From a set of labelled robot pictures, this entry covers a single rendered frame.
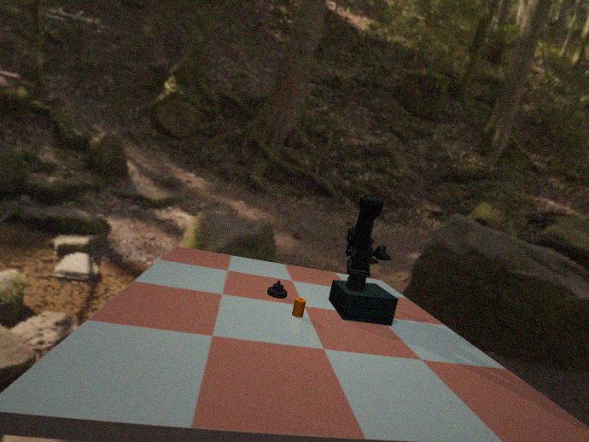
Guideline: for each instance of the dark grey round pedestal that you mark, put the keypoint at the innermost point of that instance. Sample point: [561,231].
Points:
[277,291]

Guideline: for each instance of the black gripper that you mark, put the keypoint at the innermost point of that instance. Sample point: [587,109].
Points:
[380,253]

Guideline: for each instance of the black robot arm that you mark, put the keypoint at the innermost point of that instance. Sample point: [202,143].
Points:
[358,238]

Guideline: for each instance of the orange tapered knob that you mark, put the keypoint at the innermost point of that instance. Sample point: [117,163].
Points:
[299,307]

